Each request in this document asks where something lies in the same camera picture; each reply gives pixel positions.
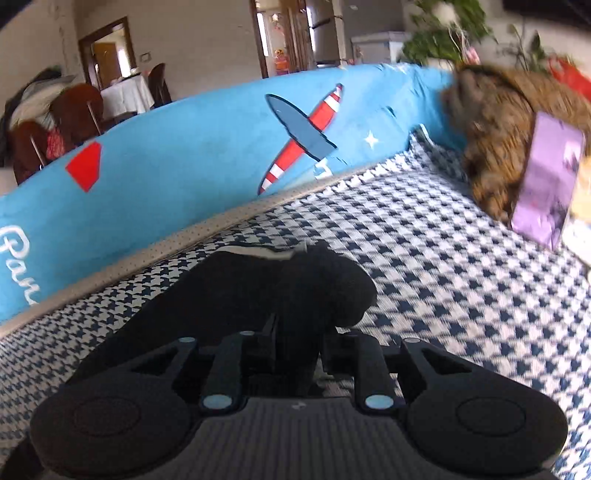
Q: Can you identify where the pile of clothes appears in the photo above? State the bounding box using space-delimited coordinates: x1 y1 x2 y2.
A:
0 67 77 167

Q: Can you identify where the smartphone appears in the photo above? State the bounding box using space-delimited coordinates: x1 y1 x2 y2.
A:
510 112 587 252

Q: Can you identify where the blue printed sofa backrest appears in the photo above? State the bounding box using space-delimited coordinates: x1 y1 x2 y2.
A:
0 62 467 324

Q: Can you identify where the black television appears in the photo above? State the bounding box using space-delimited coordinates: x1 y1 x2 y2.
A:
503 0 591 33

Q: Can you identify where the red plastic bag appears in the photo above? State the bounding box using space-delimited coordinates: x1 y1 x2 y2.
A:
547 55 591 100

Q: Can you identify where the silver refrigerator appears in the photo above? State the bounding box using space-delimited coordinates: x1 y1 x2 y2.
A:
307 0 347 65

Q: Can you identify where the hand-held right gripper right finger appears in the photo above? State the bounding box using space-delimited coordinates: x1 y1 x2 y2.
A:
322 331 471 411

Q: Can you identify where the white chest freezer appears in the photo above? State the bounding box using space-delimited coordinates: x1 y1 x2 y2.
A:
351 31 411 65

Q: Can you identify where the brown patterned cushion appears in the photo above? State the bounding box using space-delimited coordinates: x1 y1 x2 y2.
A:
441 65 591 227

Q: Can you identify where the potted pothos plant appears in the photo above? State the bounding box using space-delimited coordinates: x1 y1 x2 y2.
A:
402 0 495 70

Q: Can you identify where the long-leaved potted plant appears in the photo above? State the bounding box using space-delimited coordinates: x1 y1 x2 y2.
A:
508 23 555 75

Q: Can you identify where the black t-shirt red print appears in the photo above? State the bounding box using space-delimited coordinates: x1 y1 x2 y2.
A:
69 240 379 400

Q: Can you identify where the white-clothed dining table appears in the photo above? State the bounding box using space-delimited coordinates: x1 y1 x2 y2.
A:
100 74 155 121

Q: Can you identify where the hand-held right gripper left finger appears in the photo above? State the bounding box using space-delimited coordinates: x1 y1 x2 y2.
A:
124 315 278 412

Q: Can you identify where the houndstooth sofa seat cover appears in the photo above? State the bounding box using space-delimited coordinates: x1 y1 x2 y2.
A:
0 129 591 480

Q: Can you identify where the red floral cloth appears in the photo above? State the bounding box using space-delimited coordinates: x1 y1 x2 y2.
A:
44 127 77 160

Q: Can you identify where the brown wooden chair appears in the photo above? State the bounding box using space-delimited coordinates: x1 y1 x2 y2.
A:
11 120 49 185
48 83 105 144

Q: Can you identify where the dark wooden chair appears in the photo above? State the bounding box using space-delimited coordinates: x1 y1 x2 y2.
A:
148 62 174 109

